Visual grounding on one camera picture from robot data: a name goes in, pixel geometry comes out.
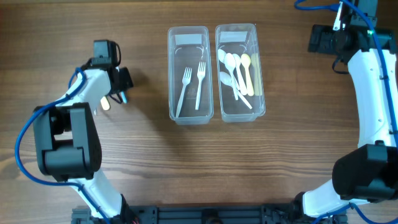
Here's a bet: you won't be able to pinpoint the clear container right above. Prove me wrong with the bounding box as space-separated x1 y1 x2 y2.
215 24 266 123

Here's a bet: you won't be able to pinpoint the white wide-handled plastic spoon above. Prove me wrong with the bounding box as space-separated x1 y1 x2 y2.
233 54 248 95

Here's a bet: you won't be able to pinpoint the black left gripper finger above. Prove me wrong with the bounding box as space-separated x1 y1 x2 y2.
119 67 134 90
114 68 129 93

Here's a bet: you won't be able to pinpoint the white fork sideways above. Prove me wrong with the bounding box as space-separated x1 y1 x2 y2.
195 62 206 110

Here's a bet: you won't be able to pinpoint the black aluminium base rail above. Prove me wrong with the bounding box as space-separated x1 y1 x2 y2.
70 202 348 224

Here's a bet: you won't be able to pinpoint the clear container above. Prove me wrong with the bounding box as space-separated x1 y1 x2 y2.
215 24 266 123
168 26 214 125

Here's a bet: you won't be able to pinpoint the white wide-handled plastic fork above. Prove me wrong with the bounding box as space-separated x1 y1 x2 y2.
120 91 127 104

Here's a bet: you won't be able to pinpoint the cream yellow plastic fork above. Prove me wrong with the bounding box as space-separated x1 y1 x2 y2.
100 96 111 111

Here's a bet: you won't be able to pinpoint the cream yellow plastic spoon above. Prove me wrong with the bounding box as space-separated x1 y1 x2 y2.
241 54 254 96

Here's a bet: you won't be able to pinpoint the clear container left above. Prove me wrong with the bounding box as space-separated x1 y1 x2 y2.
168 26 214 125

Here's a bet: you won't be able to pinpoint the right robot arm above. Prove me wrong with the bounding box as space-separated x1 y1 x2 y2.
168 1 397 223

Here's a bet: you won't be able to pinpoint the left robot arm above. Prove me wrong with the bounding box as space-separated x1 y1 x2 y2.
29 40 137 223

